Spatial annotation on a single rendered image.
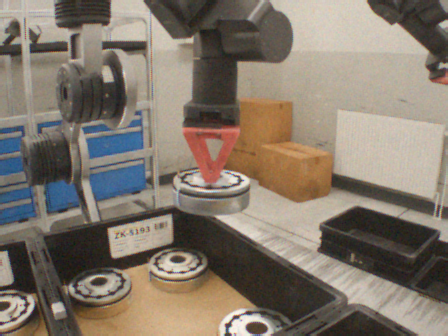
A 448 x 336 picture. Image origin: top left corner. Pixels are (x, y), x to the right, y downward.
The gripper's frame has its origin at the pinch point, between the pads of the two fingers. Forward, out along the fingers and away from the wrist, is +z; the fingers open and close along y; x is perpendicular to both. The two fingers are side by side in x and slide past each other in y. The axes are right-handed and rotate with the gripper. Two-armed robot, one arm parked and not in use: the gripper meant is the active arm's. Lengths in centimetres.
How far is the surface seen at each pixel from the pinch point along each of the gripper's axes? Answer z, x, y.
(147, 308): 22.5, 9.6, -0.6
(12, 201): 65, 129, 138
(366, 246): 45, -50, 69
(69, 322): 12.7, 14.0, -17.4
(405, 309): 34, -41, 16
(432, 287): 64, -82, 69
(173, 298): 22.3, 6.0, 2.4
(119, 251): 18.8, 17.1, 10.1
